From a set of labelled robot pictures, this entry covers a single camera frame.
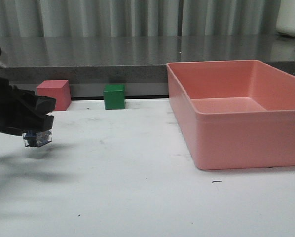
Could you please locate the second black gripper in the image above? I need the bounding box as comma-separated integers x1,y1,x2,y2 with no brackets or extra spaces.
0,77,56,136

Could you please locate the yellow push button switch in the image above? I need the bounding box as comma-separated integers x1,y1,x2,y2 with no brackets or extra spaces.
23,130,52,148

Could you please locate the pink cube block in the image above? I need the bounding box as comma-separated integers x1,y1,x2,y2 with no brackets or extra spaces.
37,80,71,111

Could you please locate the dark grey counter bench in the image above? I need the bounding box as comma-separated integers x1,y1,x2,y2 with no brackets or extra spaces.
0,34,295,99

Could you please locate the green cube block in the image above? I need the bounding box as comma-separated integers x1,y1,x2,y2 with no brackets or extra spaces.
104,84,125,110

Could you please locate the pink plastic bin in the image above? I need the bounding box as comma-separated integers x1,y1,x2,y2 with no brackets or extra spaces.
167,60,295,170

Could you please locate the white appliance in background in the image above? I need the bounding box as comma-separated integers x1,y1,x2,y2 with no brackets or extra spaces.
276,0,295,38

